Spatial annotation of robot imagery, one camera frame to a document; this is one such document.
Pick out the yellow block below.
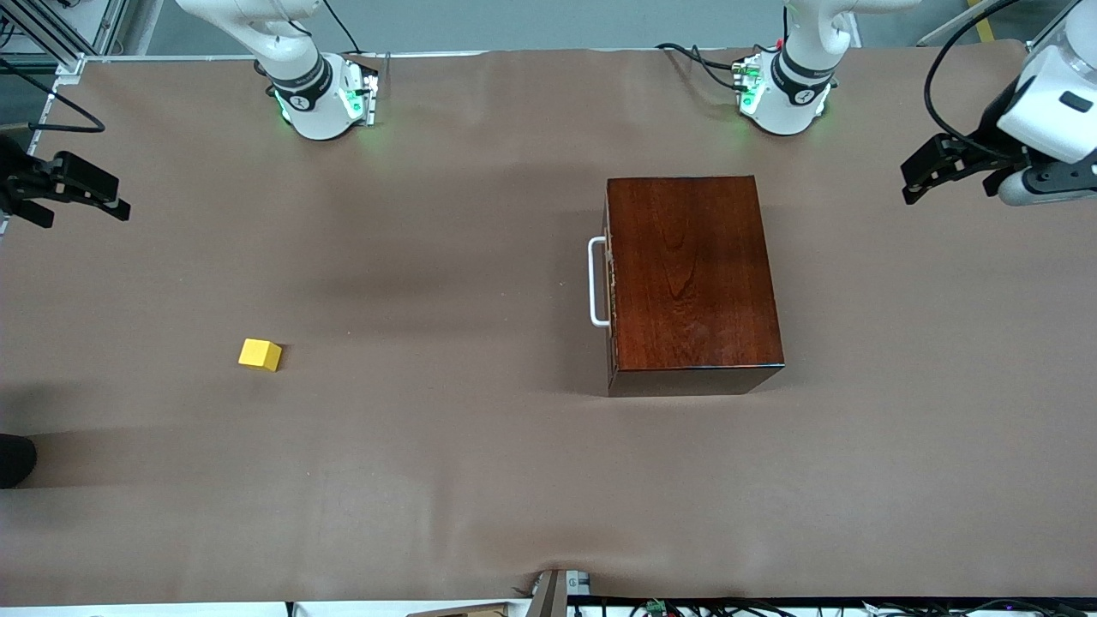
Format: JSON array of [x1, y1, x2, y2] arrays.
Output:
[[238, 338, 283, 373]]

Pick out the wooden drawer with white handle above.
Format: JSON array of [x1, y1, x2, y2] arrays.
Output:
[[588, 201, 618, 386]]

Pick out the dark wooden drawer cabinet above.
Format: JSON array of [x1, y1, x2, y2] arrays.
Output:
[[604, 176, 785, 398]]

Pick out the aluminium profile bar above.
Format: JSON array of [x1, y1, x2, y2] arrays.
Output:
[[1024, 0, 1081, 54]]

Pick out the black round object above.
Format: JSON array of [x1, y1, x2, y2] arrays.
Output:
[[0, 433, 38, 489]]

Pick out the brown table cover sheet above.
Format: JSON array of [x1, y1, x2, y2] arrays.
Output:
[[0, 39, 1097, 605]]

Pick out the brown cardboard piece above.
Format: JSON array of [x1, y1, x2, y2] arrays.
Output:
[[405, 602, 508, 617]]

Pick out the aluminium frame with struts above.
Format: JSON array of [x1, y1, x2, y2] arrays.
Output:
[[0, 0, 164, 78]]

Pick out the black arm base cables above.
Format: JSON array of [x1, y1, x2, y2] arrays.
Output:
[[656, 43, 751, 93]]

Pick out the thin black cable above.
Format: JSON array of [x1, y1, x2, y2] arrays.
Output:
[[321, 0, 365, 57]]

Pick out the metal bracket at table edge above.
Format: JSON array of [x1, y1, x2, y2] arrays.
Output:
[[525, 568, 592, 617]]

